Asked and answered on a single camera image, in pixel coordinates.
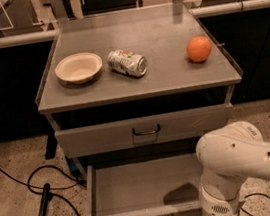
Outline grey drawer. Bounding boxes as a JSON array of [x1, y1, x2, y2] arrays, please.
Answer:
[[86, 153, 204, 216], [55, 103, 232, 158]]

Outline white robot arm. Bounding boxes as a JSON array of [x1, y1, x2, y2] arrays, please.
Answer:
[[196, 121, 270, 216]]

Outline grey top drawer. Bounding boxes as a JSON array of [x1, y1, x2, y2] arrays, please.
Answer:
[[55, 103, 232, 158]]

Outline grey drawer cabinet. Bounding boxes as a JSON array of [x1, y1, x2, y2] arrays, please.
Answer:
[[24, 0, 265, 216]]

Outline orange fruit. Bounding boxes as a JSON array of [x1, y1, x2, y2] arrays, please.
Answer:
[[186, 36, 212, 63]]

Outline crushed silver soda can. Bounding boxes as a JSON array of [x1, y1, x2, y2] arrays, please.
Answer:
[[107, 49, 148, 77]]

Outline black floor cable right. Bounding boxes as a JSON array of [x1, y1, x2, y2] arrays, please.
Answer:
[[233, 190, 270, 216]]

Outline black floor cable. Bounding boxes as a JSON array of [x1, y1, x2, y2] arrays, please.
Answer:
[[0, 143, 91, 216], [233, 190, 270, 216]]

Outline black floor cable left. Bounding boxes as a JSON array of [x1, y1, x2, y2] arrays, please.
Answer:
[[0, 143, 91, 216]]

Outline white horizontal rail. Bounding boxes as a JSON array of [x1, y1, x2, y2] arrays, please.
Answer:
[[0, 0, 270, 49]]

